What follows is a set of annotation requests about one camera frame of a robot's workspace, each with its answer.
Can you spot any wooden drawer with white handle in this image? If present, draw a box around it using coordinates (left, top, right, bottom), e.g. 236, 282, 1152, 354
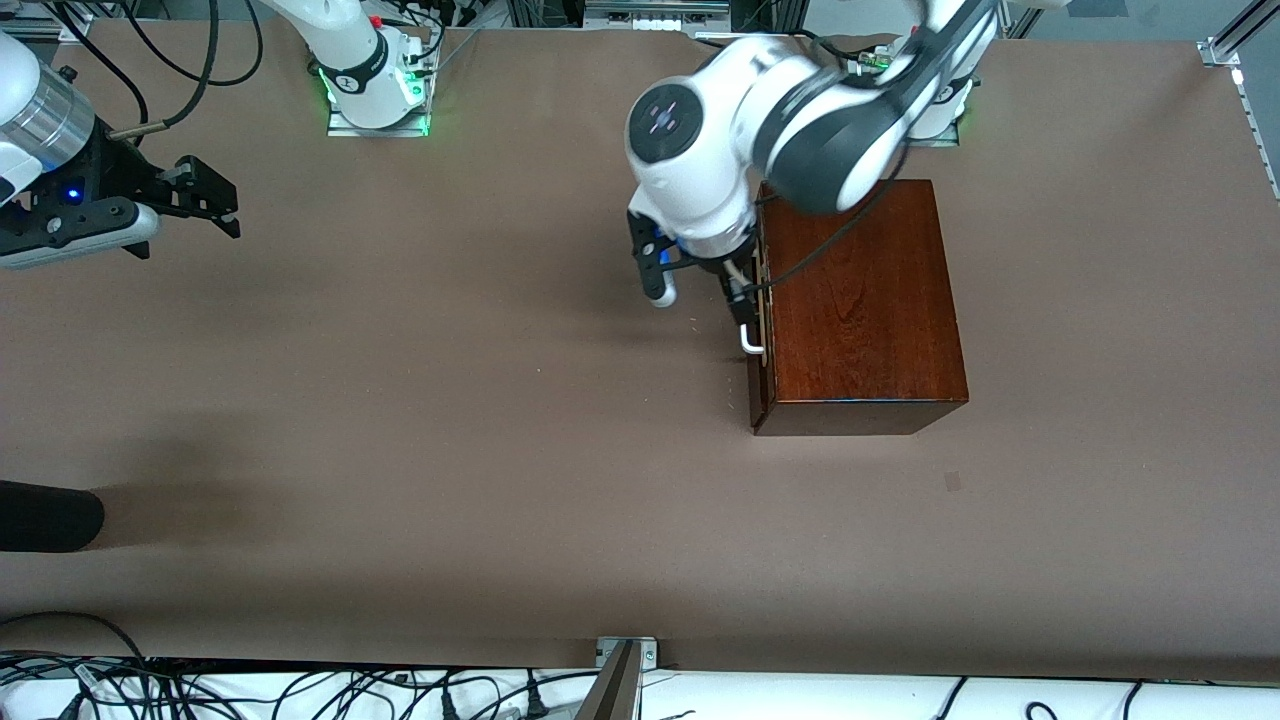
738, 262, 771, 415

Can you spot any dark wooden cabinet box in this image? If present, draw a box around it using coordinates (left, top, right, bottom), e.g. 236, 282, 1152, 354
750, 180, 969, 437

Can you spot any silver device box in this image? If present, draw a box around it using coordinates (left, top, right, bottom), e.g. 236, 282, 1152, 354
583, 0, 733, 25

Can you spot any black cylindrical object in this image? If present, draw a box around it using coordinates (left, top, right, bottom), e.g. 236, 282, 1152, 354
0, 480, 106, 553

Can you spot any dark slanted beam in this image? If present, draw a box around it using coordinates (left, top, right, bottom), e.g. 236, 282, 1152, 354
575, 641, 641, 720

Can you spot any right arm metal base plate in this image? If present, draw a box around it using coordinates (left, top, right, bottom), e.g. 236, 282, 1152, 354
326, 28, 433, 138

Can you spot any black frame post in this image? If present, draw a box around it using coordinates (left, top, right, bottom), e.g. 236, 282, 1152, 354
732, 0, 806, 31

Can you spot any grey table cable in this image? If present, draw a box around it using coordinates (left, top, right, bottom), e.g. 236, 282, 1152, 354
425, 28, 483, 81

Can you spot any small metal table bracket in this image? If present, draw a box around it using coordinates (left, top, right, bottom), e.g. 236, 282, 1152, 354
597, 637, 659, 669

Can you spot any long arched black cable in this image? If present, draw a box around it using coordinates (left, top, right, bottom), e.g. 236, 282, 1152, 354
0, 611, 149, 663

